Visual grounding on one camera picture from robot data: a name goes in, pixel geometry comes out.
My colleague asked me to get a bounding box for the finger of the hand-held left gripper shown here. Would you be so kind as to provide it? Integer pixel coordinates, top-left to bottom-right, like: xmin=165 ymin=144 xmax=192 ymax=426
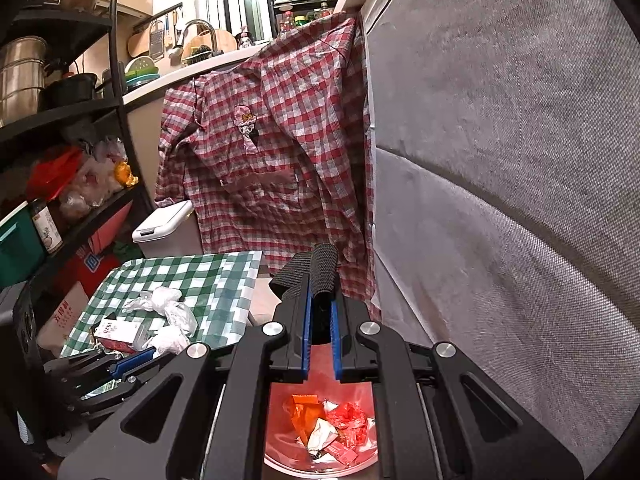
xmin=60 ymin=376 xmax=146 ymax=413
xmin=44 ymin=346 xmax=155 ymax=378

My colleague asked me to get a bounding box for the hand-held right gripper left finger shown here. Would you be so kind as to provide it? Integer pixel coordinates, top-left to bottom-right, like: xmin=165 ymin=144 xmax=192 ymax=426
xmin=59 ymin=287 xmax=313 ymax=480

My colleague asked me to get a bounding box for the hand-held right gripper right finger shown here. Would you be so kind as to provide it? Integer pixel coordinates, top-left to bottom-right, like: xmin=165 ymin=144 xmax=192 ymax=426
xmin=330 ymin=292 xmax=585 ymax=480

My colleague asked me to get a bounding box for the white drink carton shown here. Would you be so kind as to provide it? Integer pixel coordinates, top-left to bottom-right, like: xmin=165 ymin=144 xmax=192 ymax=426
xmin=91 ymin=316 xmax=151 ymax=353

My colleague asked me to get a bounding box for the white tissue ball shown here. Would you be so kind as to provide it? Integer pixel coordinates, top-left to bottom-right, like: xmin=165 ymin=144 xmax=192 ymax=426
xmin=142 ymin=325 xmax=193 ymax=358

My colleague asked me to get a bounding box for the white plastic bag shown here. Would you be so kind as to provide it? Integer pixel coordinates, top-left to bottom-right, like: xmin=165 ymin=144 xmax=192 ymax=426
xmin=124 ymin=286 xmax=198 ymax=338

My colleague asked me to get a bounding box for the black ribbed cloth strip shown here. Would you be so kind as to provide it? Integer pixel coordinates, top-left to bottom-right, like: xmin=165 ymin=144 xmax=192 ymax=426
xmin=269 ymin=243 xmax=340 ymax=311

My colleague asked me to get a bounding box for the orange-red plastic bag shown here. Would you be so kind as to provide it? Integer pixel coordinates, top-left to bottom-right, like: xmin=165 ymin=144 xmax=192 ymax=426
xmin=325 ymin=401 xmax=371 ymax=448

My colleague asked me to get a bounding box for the orange snack bag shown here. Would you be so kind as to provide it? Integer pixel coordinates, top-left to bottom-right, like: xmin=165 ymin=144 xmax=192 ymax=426
xmin=285 ymin=394 xmax=327 ymax=443

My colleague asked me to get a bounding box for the white wrapper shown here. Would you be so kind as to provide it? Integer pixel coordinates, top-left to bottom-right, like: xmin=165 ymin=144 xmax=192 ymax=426
xmin=306 ymin=419 xmax=338 ymax=453

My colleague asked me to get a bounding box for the pink plastic bin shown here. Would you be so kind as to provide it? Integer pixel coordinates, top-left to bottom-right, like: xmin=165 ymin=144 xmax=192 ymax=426
xmin=262 ymin=380 xmax=381 ymax=476

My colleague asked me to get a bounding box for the small red packet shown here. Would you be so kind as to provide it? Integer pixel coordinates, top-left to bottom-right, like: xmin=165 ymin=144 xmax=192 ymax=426
xmin=325 ymin=440 xmax=358 ymax=465

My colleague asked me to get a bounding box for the green checkered tablecloth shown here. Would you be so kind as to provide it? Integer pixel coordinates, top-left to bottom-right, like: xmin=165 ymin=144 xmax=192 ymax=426
xmin=60 ymin=251 xmax=263 ymax=361

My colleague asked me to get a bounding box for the red cardboard box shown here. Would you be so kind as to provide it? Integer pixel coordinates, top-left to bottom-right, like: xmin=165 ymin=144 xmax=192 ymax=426
xmin=55 ymin=205 xmax=133 ymax=296

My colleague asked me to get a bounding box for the teal storage box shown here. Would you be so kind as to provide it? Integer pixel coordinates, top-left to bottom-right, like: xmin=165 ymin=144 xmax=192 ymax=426
xmin=0 ymin=200 xmax=48 ymax=288

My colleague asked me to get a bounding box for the labelled glass jar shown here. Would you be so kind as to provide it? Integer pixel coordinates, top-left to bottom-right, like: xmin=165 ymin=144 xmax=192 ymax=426
xmin=30 ymin=199 xmax=65 ymax=255

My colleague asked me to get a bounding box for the white lidded bin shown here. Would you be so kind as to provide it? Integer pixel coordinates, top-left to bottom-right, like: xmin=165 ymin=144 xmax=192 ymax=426
xmin=131 ymin=200 xmax=203 ymax=261

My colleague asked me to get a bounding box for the red plaid shirt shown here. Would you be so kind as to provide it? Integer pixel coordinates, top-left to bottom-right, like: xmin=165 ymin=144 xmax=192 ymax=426
xmin=154 ymin=12 xmax=381 ymax=321

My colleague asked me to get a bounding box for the white plastic bags bundle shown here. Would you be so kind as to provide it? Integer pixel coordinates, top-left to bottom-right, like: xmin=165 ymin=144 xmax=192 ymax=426
xmin=60 ymin=137 xmax=126 ymax=221

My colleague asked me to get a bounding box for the yellow figurine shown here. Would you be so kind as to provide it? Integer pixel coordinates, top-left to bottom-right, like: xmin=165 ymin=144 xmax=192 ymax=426
xmin=114 ymin=160 xmax=139 ymax=187

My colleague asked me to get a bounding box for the red plastic bag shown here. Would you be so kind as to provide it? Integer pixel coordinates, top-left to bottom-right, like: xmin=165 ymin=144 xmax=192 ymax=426
xmin=27 ymin=146 xmax=83 ymax=201

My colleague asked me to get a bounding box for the grey fabric cover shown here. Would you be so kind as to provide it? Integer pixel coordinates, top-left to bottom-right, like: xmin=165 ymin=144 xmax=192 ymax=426
xmin=360 ymin=0 xmax=640 ymax=461

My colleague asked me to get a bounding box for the black shelf rack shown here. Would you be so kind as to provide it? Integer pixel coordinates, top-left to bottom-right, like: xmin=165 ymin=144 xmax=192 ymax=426
xmin=0 ymin=0 xmax=156 ymax=411

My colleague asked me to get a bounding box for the black cooking pot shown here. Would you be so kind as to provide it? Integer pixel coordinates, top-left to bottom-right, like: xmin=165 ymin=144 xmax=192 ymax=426
xmin=42 ymin=72 xmax=98 ymax=108

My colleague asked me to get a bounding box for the large steel pot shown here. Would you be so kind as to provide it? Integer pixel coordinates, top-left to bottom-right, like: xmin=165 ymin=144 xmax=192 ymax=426
xmin=0 ymin=36 xmax=51 ymax=128

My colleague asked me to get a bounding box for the white kitchen counter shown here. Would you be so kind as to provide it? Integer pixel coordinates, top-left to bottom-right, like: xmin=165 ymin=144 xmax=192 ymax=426
xmin=122 ymin=0 xmax=421 ymax=107

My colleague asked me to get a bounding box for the stack of green plates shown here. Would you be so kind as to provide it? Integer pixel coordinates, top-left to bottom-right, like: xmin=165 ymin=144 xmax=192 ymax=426
xmin=124 ymin=57 xmax=160 ymax=88

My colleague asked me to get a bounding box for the wooden cutting board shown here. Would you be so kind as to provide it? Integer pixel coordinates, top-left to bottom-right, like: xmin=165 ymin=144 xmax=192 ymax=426
xmin=182 ymin=29 xmax=237 ymax=61

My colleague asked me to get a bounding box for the metal grater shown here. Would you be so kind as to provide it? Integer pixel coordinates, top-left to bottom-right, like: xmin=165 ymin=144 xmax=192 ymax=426
xmin=148 ymin=20 xmax=166 ymax=61

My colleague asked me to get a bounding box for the steel kitchen faucet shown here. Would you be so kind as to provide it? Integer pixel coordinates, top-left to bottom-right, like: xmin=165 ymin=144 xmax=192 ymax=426
xmin=177 ymin=19 xmax=218 ymax=56

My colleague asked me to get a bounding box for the black spice rack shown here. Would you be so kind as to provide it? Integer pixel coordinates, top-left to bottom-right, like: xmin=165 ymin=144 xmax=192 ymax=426
xmin=272 ymin=0 xmax=343 ymax=41

